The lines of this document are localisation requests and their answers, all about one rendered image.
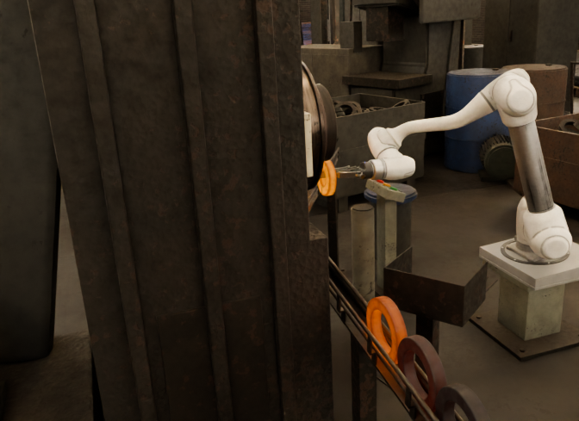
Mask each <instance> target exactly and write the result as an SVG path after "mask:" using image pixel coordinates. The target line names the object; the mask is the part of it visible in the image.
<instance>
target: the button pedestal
mask: <svg viewBox="0 0 579 421"><path fill-rule="evenodd" d="M374 181H375V182H374ZM374 181H372V180H370V179H368V180H367V183H366V185H365V187H366V188H367V189H369V190H371V191H373V192H375V193H376V194H377V281H375V292H376V293H377V294H378V295H379V296H383V268H384V267H385V266H386V265H388V264H389V263H390V262H392V261H393V260H394V259H395V258H396V202H397V201H398V202H402V203H403V202H404V199H405V196H406V194H405V193H403V192H401V191H400V190H393V189H386V188H385V187H387V188H390V187H392V186H390V187H388V186H385V185H383V183H381V184H382V185H380V184H379V183H380V182H377V181H376V180H374Z"/></svg>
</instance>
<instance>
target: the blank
mask: <svg viewBox="0 0 579 421"><path fill-rule="evenodd" d="M322 170H323V171H324V172H325V175H326V178H320V180H319V182H318V187H319V190H320V192H321V194H322V195H324V196H327V195H333V194H334V192H335V190H336V182H337V179H336V172H335V169H334V166H333V163H332V161H331V160H328V161H324V164H323V169H322Z"/></svg>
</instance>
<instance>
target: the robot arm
mask: <svg viewBox="0 0 579 421"><path fill-rule="evenodd" d="M496 110H498V112H499V114H500V117H501V120H502V123H503V124H504V125H505V126H506V127H508V131H509V134H510V138H511V141H512V145H513V149H514V156H515V159H516V163H517V166H518V170H519V173H520V180H521V184H522V188H523V191H524V195H525V196H523V197H522V199H521V200H520V203H519V205H518V207H517V214H516V234H517V235H515V236H514V240H515V241H516V243H515V244H510V245H507V246H506V249H507V250H510V251H513V252H514V253H516V254H518V255H520V256H521V257H523V258H525V259H526V260H527V261H528V262H536V261H538V260H540V259H544V258H545V259H550V260H551V259H557V258H560V257H564V256H565V255H566V254H567V253H568V252H569V250H570V247H571V245H572V237H571V234H570V232H569V228H568V226H567V223H566V220H565V218H564V215H563V210H562V208H560V207H559V206H558V205H556V204H554V202H553V199H552V195H551V188H550V184H549V180H548V176H547V172H546V168H545V161H544V158H543V153H542V150H541V146H540V142H539V135H538V131H537V128H536V123H535V120H536V117H537V115H538V110H537V94H536V90H535V89H534V87H533V86H532V85H531V83H530V77H529V75H528V74H527V73H526V72H525V71H524V70H523V69H520V68H517V69H513V70H511V71H507V72H505V73H504V74H502V75H501V76H499V77H498V78H497V79H495V80H494V81H492V82H491V83H490V84H488V85H487V86H486V87H485V88H484V89H483V90H482V91H480V92H479V93H478V94H477V95H476V96H475V97H474V98H473V99H472V100H471V101H470V102H469V103H468V104H467V105H466V106H465V107H464V108H463V109H462V110H460V111H459V112H457V113H456V114H454V115H448V116H443V117H437V118H431V119H424V120H417V121H410V122H406V123H404V124H402V125H400V126H398V127H395V128H387V129H384V128H382V127H375V128H373V129H372V130H371V131H370V132H369V134H368V144H369V148H370V150H371V153H372V154H373V156H374V158H375V159H373V160H370V161H369V162H362V163H360V165H359V167H357V166H352V167H350V165H348V166H345V167H339V168H334V169H335V172H336V177H337V178H349V177H358V178H362V179H370V180H382V179H386V180H398V179H403V178H406V177H409V176H412V175H413V174H414V171H415V162H414V160H413V159H412V158H410V157H408V156H403V155H402V154H401V153H399V152H398V149H399V148H400V146H401V145H402V140H403V139H404V138H405V137H406V136H408V135H409V134H411V133H422V132H434V131H445V130H452V129H456V128H460V127H463V126H466V125H468V124H470V123H471V122H473V121H476V120H478V119H480V118H482V117H484V116H485V115H488V114H490V113H492V112H494V111H496Z"/></svg>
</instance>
